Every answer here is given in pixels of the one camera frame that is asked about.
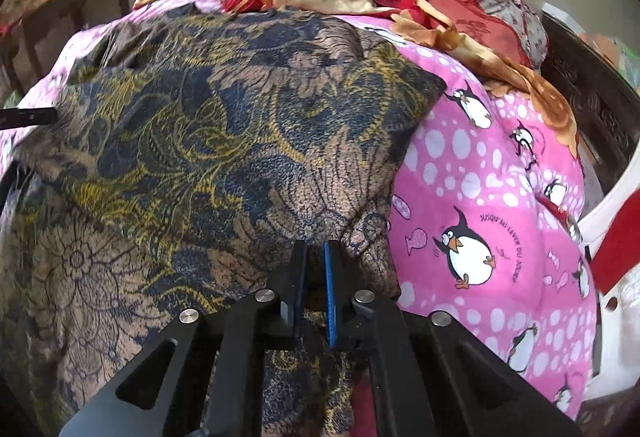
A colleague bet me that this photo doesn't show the dark carved headboard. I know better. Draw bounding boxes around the dark carved headboard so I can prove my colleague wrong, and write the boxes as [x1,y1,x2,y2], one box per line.
[541,14,639,194]

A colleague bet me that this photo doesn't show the dark floral patterned garment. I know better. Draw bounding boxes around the dark floral patterned garment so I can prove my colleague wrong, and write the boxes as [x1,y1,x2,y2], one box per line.
[1,5,446,436]

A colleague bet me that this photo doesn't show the pink penguin blanket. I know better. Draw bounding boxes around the pink penguin blanket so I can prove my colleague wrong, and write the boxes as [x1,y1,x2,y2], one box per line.
[1,0,597,417]

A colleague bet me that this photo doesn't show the red and gold quilt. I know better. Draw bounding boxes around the red and gold quilt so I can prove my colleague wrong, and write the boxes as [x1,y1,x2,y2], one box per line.
[134,0,578,153]

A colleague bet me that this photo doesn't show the red and white garment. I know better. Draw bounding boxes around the red and white garment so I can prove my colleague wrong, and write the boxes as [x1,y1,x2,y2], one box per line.
[578,172,639,400]

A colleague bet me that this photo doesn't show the dark wooden cabinet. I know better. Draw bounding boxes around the dark wooden cabinet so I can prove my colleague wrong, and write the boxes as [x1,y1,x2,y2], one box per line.
[1,0,130,95]

